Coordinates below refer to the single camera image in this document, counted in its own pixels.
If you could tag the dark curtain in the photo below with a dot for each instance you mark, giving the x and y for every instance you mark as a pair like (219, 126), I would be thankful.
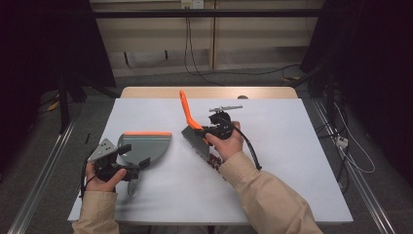
(39, 48)
(373, 48)

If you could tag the white power strip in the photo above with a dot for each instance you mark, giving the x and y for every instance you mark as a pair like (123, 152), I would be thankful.
(342, 142)

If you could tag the orange brush with grey bristles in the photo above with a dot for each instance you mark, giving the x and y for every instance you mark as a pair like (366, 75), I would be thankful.
(187, 110)

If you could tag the yellow tape piece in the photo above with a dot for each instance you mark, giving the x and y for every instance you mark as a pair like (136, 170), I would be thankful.
(53, 106)

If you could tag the person's right hand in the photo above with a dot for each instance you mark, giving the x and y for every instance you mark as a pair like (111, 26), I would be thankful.
(229, 148)

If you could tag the aluminium floor rail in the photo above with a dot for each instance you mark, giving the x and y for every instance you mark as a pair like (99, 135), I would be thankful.
(363, 182)
(42, 175)

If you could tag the wooden table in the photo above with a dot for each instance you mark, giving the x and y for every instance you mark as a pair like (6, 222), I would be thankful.
(156, 92)

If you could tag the white wall socket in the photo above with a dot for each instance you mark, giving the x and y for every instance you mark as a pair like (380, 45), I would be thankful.
(192, 3)

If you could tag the black metal stand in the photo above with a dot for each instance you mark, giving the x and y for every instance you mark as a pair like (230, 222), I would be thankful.
(329, 94)
(63, 104)

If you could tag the grey dustpan with orange edge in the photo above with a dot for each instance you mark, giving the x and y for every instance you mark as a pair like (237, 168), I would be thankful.
(152, 144)

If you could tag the dark table grommet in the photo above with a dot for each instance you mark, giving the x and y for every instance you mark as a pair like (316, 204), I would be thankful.
(242, 97)

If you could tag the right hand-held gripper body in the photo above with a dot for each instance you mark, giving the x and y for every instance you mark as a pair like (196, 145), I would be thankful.
(222, 125)

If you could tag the person's left hand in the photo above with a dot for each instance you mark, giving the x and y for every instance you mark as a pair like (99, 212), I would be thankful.
(100, 186)

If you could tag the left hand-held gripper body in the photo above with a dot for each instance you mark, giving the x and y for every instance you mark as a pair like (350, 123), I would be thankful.
(103, 151)

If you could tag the white table mat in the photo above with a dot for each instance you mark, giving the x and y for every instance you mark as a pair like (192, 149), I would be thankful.
(285, 156)

